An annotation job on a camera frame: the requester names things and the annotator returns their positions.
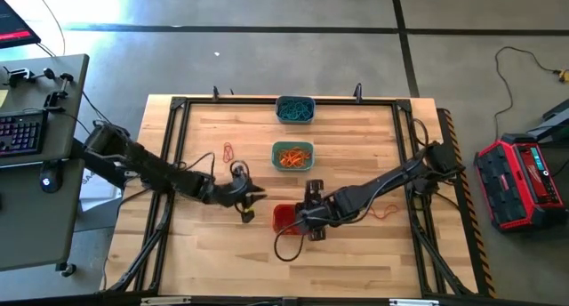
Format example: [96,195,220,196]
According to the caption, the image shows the black computer mouse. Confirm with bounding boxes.
[38,159,63,195]

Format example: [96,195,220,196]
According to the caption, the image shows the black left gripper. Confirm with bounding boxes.
[208,161,268,223]

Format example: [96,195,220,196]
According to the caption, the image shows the green plastic basket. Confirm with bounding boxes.
[270,141,316,173]

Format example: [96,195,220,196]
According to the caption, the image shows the black desk clamp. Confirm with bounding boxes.
[43,85,72,112]

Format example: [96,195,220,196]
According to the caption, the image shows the black desk cables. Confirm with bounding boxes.
[81,90,112,125]

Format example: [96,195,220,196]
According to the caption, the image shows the blue-grey plastic basket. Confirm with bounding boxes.
[275,95,317,125]

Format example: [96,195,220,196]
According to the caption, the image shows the black desk leg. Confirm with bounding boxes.
[69,138,128,190]

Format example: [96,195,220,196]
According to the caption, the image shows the black floor cable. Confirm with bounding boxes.
[492,45,562,130]

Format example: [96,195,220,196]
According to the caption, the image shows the black yellow hazard tape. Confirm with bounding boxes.
[437,108,498,299]

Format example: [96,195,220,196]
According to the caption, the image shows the orange plastic basket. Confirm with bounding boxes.
[272,202,322,238]

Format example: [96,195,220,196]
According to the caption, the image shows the black caster wheel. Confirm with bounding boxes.
[55,262,78,278]

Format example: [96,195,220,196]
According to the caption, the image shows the silver desk clamp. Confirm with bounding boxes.
[1,66,37,88]

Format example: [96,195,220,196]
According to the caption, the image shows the grey desk top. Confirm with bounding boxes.
[0,53,90,168]
[0,157,86,272]

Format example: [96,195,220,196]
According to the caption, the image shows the wide blue rubber band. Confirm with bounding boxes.
[278,98,308,120]

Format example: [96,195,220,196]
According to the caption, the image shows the monitor with red bar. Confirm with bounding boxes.
[0,0,42,51]

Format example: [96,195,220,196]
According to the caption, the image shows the black backlit keyboard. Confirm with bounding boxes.
[0,109,49,159]

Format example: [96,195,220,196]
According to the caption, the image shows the silver metal bracket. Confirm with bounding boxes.
[389,298,441,306]
[140,296,192,306]

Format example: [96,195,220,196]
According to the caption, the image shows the grey metal stand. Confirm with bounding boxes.
[525,97,569,143]

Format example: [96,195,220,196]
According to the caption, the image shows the thin teal rubber band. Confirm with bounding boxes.
[288,99,315,123]

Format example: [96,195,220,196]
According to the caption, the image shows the red black power station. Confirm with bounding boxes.
[472,133,569,233]

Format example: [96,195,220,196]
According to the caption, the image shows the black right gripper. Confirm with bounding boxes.
[293,179,341,243]

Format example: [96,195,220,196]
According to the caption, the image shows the white cardboard box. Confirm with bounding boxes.
[79,167,124,213]

